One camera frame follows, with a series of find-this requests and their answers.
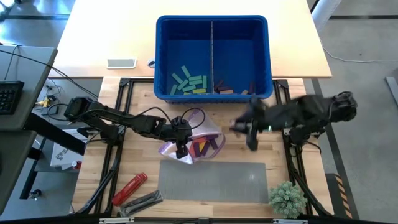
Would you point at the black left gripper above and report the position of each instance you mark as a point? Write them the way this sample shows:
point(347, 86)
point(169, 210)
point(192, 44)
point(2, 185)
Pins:
point(178, 133)

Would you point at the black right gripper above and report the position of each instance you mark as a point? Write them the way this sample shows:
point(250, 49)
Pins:
point(248, 123)

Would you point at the natural wooden block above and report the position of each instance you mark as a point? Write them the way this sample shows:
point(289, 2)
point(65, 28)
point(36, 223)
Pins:
point(226, 91)
point(245, 92)

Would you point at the green wooden block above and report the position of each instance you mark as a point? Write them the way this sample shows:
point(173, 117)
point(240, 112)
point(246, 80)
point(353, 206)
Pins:
point(186, 93)
point(199, 91)

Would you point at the blue plastic bin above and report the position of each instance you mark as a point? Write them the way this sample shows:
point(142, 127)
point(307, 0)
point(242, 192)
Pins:
point(186, 46)

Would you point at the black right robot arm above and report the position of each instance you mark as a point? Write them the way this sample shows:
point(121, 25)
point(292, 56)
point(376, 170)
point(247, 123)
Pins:
point(311, 112)

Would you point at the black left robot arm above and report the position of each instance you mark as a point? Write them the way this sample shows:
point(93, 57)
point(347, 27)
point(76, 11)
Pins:
point(118, 118)

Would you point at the red wooden block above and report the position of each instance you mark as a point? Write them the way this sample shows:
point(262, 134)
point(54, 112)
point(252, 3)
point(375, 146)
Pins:
point(192, 151)

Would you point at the yellow wooden block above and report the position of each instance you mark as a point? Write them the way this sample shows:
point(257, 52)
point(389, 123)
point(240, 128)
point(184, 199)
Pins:
point(202, 146)

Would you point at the green artificial plant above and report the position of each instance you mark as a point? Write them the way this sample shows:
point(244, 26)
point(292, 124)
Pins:
point(287, 200)

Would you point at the white-framed smartphone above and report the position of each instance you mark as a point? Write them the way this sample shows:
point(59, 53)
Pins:
point(121, 63)

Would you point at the red capped can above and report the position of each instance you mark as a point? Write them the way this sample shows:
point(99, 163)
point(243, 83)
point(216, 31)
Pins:
point(76, 165)

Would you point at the black desk beam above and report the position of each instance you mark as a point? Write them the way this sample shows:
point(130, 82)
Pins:
point(53, 135)

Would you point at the white metal table leg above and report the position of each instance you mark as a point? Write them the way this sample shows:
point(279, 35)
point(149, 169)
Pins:
point(325, 12)

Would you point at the grey metal stand leg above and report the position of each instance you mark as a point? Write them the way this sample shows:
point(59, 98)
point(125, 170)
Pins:
point(392, 90)

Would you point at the yellow connector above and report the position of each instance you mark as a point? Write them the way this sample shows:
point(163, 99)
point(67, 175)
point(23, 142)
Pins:
point(46, 102)

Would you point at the black caster wheel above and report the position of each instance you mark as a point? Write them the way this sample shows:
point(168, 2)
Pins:
point(35, 194)

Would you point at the grey side desk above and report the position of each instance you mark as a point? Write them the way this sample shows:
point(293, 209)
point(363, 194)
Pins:
point(34, 71)

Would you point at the black keyboard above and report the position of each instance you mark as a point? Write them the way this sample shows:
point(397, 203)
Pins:
point(11, 98)

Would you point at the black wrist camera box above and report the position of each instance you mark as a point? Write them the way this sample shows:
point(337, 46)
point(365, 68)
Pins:
point(178, 121)

